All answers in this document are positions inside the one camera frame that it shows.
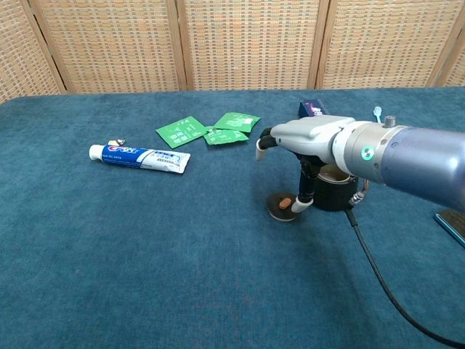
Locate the dark blue printed box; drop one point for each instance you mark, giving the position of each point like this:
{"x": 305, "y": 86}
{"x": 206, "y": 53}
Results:
{"x": 314, "y": 108}

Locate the black jar lid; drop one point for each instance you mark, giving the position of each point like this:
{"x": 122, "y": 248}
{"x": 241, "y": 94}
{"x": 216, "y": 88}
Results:
{"x": 279, "y": 214}

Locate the blue carpet table mat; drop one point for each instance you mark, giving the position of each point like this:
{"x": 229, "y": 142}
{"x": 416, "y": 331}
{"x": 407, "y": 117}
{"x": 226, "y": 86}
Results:
{"x": 163, "y": 254}

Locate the small wrapped candy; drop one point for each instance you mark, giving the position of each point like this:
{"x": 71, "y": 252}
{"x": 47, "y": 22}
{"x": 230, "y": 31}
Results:
{"x": 117, "y": 141}

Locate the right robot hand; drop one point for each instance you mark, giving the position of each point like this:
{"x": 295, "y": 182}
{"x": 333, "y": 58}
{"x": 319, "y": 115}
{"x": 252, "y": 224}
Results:
{"x": 309, "y": 138}

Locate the woven bamboo folding screen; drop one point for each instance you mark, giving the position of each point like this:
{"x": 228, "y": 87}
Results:
{"x": 247, "y": 43}

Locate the green tea packet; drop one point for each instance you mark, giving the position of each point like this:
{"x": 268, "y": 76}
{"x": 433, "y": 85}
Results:
{"x": 179, "y": 131}
{"x": 225, "y": 136}
{"x": 238, "y": 121}

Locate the pale blue toothbrush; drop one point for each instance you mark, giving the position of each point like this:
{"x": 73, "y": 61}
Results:
{"x": 378, "y": 112}

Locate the blue white toothpaste tube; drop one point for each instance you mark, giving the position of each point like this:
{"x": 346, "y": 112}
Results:
{"x": 141, "y": 157}

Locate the black phone with folio case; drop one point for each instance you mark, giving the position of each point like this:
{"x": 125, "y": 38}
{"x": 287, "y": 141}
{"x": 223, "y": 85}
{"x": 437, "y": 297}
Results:
{"x": 452, "y": 225}

